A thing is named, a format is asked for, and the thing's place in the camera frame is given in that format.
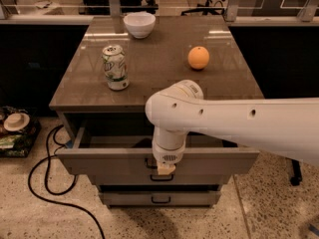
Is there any black stand leg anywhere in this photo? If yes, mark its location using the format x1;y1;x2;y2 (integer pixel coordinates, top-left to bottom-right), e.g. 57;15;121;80
289;159;302;186

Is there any green white soda can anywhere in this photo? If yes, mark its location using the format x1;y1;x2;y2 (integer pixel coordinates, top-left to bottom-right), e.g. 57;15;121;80
102;45;130;91

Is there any grey bottom drawer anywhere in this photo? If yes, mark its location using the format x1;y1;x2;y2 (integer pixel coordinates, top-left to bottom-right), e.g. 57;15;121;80
99;184;220;207

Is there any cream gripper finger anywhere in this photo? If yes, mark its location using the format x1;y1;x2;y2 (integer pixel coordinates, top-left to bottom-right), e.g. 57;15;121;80
157;162;175;175

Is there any grey drawer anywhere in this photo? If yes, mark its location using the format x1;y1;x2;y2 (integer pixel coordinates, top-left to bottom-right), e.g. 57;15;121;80
57;127;259;177
99;184;220;207
89;174;230;185

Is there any beige small hat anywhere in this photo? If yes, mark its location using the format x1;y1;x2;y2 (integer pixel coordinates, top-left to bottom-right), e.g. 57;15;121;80
4;113;30;131

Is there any grey middle drawer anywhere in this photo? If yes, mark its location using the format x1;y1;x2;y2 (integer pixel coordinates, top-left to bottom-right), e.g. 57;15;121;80
89;174;230;185

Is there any grey drawer cabinet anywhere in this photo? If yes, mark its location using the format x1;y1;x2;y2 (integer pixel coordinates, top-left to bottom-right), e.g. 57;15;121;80
48;15;265;209

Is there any white bowl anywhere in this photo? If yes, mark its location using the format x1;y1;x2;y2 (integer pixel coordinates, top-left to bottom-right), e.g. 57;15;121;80
123;12;156;39

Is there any black floor cable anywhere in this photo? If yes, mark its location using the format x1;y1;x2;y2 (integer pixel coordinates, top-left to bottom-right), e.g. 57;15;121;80
27;124;107;239

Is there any grey top drawer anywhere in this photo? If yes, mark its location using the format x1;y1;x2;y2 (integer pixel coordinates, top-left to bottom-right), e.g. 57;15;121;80
57;127;259;177

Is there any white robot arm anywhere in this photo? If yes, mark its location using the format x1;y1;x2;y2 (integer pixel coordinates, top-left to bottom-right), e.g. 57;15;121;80
145;80;319;175

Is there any orange fruit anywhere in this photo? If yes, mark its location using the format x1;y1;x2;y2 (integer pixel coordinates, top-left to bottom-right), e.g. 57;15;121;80
187;46;209;70

